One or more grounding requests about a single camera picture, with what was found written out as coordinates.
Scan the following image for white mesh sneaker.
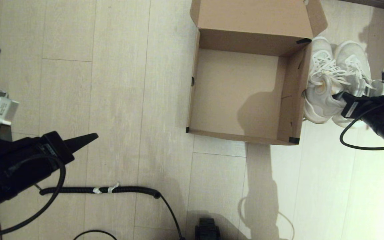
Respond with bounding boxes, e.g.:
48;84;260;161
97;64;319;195
332;40;384;129
304;36;346;124

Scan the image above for dark wooden furniture edge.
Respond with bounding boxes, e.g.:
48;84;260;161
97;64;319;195
340;0;384;14

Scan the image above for black cable loop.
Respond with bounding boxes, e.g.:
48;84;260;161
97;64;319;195
74;230;117;240

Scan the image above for black coiled floor cable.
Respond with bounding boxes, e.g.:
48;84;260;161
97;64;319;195
34;183;186;240

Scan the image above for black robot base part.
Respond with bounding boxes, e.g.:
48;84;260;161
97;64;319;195
195;218;220;240

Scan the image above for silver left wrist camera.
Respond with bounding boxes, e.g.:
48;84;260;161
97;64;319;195
0;97;20;126

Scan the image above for brown cardboard shoe box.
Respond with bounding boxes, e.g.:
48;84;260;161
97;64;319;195
186;0;328;146

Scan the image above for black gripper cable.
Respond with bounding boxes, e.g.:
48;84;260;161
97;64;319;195
0;153;66;238
340;100;384;150

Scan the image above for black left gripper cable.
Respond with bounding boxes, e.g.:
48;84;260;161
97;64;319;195
0;153;66;238

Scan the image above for white tape strip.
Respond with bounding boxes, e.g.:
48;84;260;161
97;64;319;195
93;182;120;194

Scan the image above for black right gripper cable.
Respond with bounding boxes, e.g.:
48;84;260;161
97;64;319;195
340;100;384;150

